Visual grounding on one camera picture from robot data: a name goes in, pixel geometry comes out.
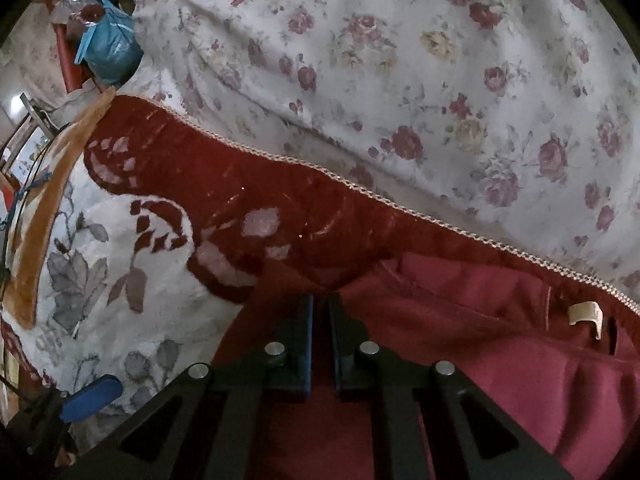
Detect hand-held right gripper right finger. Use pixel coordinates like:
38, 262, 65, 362
327, 294, 576, 480

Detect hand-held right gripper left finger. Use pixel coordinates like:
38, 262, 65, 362
60, 292, 316, 480

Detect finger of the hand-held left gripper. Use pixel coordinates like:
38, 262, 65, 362
15, 375, 123, 461

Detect dark red garment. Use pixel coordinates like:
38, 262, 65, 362
210, 252, 640, 480

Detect red and white fleece blanket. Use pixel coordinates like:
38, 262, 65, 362
0, 94, 640, 461

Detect orange brown blanket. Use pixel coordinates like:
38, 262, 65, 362
0, 87, 118, 328

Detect floral rose print quilt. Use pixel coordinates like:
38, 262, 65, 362
132, 0, 640, 301

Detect blue plastic bag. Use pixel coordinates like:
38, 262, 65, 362
75, 0, 143, 86

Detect clear plastic container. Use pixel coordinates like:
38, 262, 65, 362
52, 0, 107, 27

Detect metal frame rack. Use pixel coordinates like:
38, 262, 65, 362
0, 92, 68, 201

